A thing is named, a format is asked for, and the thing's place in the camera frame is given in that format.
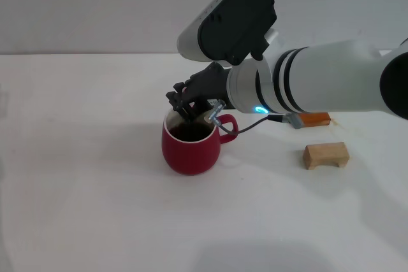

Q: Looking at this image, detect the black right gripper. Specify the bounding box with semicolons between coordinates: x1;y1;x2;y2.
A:
165;61;232;124

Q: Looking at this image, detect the red ceramic cup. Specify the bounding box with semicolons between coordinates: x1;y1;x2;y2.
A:
161;108;239;176

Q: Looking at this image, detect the dark coffee liquid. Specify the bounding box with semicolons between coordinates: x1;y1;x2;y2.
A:
168;120;214;143

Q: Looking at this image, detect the dark orange wooden block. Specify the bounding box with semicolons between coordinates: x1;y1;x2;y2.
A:
300;111;331;127

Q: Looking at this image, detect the light wooden block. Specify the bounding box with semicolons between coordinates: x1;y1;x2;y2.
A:
302;141;351;171

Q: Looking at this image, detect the wrist cable with metal plug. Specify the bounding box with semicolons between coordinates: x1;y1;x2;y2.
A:
203;99;303;136

